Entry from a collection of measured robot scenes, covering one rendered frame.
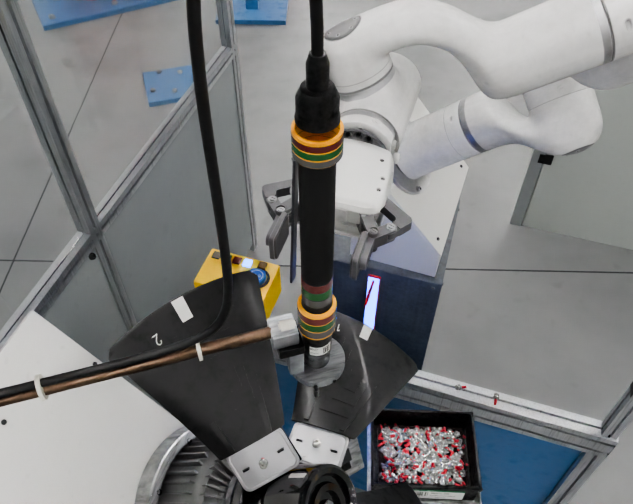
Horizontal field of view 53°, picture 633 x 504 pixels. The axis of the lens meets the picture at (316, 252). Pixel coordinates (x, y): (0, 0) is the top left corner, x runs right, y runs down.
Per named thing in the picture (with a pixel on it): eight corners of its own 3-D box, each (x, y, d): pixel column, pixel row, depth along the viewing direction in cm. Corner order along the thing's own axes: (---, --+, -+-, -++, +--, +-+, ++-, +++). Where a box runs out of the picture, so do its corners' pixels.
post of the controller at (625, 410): (601, 435, 134) (636, 389, 119) (601, 423, 136) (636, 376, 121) (615, 440, 133) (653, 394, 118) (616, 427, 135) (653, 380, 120)
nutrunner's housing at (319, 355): (306, 389, 80) (299, 72, 45) (297, 363, 82) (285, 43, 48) (336, 381, 81) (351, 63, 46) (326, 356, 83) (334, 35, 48)
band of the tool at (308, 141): (300, 176, 52) (299, 148, 50) (286, 143, 55) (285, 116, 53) (349, 166, 53) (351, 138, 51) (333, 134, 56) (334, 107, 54)
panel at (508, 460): (259, 456, 207) (241, 346, 157) (260, 454, 208) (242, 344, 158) (515, 539, 191) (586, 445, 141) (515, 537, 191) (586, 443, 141)
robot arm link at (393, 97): (382, 96, 70) (409, 161, 76) (408, 35, 78) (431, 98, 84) (316, 110, 74) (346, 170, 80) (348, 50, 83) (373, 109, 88)
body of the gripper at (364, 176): (399, 183, 76) (375, 251, 69) (317, 165, 78) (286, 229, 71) (406, 133, 70) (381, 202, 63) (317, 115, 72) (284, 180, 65)
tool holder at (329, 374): (281, 399, 76) (277, 355, 69) (267, 350, 81) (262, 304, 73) (352, 379, 78) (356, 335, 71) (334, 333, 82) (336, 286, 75)
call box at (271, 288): (199, 310, 142) (192, 280, 134) (217, 276, 148) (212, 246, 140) (266, 329, 138) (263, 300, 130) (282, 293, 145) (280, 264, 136)
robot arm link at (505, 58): (597, -67, 62) (310, 55, 70) (618, 75, 71) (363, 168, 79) (570, -90, 68) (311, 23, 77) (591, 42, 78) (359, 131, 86)
